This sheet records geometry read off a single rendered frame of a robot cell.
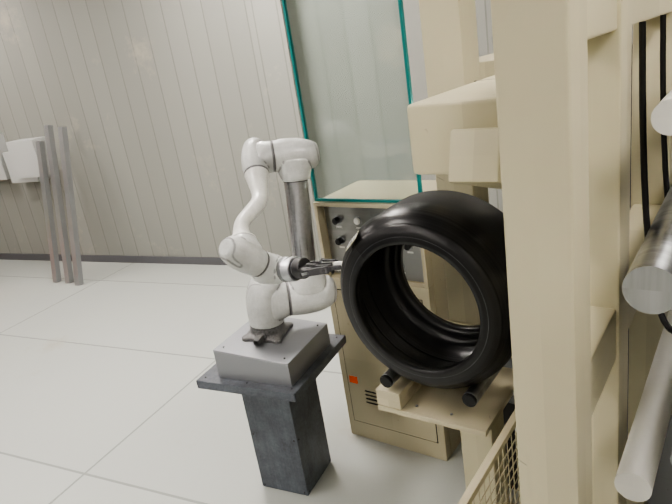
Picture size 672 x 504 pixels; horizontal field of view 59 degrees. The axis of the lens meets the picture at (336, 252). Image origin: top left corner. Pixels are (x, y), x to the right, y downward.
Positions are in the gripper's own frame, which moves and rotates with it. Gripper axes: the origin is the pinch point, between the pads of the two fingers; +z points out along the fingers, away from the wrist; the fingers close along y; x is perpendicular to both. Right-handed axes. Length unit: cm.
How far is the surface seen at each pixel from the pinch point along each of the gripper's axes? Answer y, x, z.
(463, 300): 25.8, 24.6, 26.6
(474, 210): 4, -13, 48
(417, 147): -36, -38, 58
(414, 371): -12.4, 30.7, 25.8
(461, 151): -46, -37, 72
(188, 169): 238, -26, -351
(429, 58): 26, -56, 34
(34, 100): 207, -138, -521
